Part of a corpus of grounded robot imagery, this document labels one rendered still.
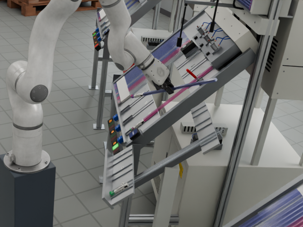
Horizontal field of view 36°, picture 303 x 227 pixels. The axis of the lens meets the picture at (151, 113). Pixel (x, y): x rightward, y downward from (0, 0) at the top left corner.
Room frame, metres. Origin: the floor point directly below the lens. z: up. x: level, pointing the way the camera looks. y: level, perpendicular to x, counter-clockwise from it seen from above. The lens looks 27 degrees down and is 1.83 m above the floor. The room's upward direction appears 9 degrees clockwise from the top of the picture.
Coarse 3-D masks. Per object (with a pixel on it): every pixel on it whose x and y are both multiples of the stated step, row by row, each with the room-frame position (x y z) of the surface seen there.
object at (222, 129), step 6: (216, 132) 1.48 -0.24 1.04; (204, 138) 1.48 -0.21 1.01; (210, 138) 1.47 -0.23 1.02; (198, 144) 1.47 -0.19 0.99; (186, 150) 1.46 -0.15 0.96; (174, 156) 1.46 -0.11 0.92; (162, 162) 1.46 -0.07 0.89; (168, 162) 1.46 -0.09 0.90; (156, 168) 1.45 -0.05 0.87; (144, 174) 1.45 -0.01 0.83; (132, 180) 1.45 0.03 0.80; (138, 180) 1.44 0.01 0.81; (114, 192) 1.43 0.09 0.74
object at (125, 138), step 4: (112, 84) 2.44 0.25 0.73; (112, 88) 2.40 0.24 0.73; (116, 100) 2.24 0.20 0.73; (116, 104) 2.20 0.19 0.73; (116, 108) 2.16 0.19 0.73; (120, 112) 2.13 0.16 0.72; (120, 116) 2.07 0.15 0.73; (120, 120) 2.03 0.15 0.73; (120, 124) 1.99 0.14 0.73; (124, 128) 1.97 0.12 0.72; (124, 132) 1.92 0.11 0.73; (124, 136) 1.87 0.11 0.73; (124, 140) 1.84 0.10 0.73
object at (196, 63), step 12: (204, 12) 2.58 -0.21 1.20; (192, 24) 2.54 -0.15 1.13; (204, 24) 2.44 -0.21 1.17; (192, 36) 2.41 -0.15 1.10; (180, 60) 2.25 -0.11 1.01; (192, 60) 2.18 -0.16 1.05; (204, 60) 2.10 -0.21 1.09; (180, 72) 2.14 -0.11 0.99; (192, 72) 2.07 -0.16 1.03; (216, 72) 1.95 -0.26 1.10
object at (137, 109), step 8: (144, 88) 2.22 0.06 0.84; (144, 96) 2.14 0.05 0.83; (120, 104) 2.22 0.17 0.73; (128, 104) 2.17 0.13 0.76; (136, 104) 2.12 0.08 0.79; (144, 104) 2.07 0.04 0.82; (152, 104) 2.02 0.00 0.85; (128, 112) 2.10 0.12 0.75; (136, 112) 2.04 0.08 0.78; (144, 112) 2.00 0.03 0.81; (128, 120) 2.01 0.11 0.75; (136, 120) 1.98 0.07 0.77; (152, 120) 1.90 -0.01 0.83; (128, 128) 1.96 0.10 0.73; (144, 128) 1.88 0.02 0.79; (128, 136) 1.89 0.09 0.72
